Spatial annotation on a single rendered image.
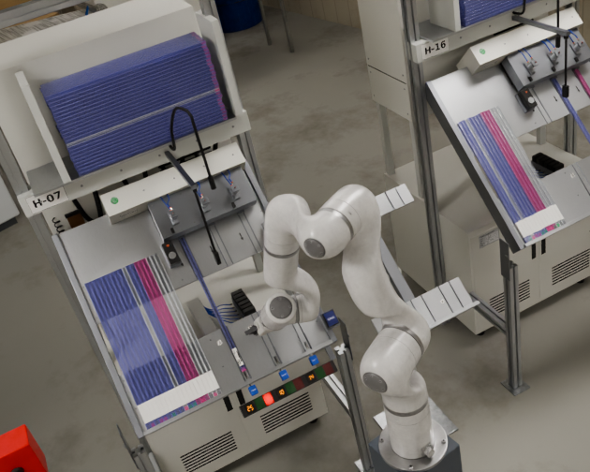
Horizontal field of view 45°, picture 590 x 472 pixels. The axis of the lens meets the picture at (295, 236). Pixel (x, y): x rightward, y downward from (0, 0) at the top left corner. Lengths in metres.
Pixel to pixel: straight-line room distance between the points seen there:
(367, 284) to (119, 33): 1.21
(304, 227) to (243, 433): 1.51
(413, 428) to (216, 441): 1.14
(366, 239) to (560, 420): 1.60
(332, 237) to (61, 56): 1.19
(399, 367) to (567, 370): 1.58
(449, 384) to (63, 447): 1.74
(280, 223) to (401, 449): 0.73
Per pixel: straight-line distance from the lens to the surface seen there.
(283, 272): 1.78
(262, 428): 2.94
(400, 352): 1.73
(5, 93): 2.39
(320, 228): 1.52
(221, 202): 2.39
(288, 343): 2.35
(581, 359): 3.27
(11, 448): 2.41
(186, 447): 2.85
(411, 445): 1.98
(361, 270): 1.63
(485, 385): 3.15
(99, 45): 2.39
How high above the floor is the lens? 2.32
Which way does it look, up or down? 34 degrees down
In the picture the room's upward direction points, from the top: 14 degrees counter-clockwise
